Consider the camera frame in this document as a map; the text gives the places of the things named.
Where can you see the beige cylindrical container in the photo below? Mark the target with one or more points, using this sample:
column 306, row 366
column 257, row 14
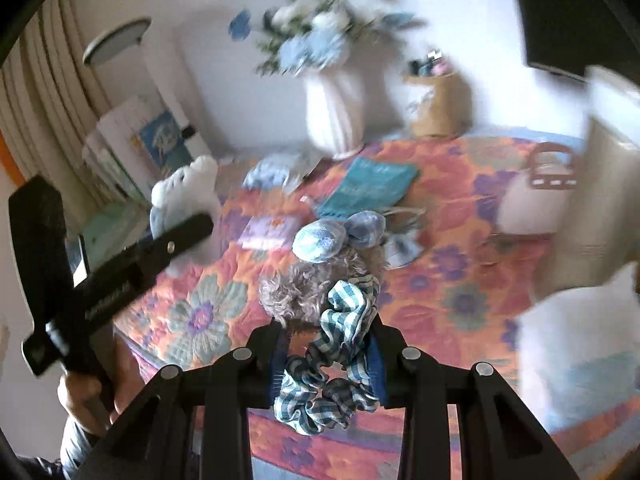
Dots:
column 600, row 185

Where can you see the pink handbag with keyring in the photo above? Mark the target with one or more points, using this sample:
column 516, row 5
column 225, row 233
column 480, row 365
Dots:
column 537, row 200

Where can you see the stack of books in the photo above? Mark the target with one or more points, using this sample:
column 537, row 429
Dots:
column 130, row 155

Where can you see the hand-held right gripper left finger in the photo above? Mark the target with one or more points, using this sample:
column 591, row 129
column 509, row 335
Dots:
column 277, row 365

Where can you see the grey fluffy plush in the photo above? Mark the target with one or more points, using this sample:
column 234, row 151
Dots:
column 305, row 290

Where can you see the white folded face mask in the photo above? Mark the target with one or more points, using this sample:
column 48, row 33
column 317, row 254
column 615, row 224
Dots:
column 302, row 165

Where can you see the person's left hand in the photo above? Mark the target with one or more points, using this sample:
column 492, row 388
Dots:
column 80, row 395

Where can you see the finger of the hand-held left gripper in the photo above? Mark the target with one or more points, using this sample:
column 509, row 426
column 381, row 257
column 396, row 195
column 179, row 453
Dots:
column 175, row 242

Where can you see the dark monitor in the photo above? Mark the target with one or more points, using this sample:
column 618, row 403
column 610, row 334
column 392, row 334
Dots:
column 575, row 10

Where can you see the light blue gingham hair bow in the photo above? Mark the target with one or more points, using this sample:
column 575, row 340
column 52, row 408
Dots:
column 320, row 240

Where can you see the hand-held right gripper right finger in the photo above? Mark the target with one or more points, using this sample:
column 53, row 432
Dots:
column 377, row 375

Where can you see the bunch of pens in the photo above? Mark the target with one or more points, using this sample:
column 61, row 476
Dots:
column 430, row 62

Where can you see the pale blue plush toy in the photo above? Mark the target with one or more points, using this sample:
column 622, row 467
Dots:
column 195, row 180

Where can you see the white cloth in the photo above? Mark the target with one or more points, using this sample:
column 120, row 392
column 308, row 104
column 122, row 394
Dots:
column 580, row 340

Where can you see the purple tissue pack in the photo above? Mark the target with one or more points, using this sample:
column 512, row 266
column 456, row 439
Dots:
column 267, row 232

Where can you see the floral tablecloth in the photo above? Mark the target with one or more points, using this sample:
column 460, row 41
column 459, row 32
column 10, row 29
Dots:
column 450, row 285

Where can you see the white ribbed vase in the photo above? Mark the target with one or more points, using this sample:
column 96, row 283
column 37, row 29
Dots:
column 335, row 115

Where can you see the blue and white flower bouquet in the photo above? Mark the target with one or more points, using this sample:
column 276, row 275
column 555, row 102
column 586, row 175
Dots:
column 315, row 35

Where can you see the beige curtain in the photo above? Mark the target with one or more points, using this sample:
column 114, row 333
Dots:
column 55, row 85

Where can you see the beige pen holder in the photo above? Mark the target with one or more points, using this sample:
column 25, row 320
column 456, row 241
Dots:
column 442, row 107

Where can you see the person's left forearm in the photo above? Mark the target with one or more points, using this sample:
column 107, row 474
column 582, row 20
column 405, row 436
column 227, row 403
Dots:
column 80, row 452

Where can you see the white desk lamp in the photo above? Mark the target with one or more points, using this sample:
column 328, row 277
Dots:
column 165, row 85

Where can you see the blue face mask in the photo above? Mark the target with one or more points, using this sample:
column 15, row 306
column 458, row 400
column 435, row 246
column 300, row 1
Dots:
column 267, row 172

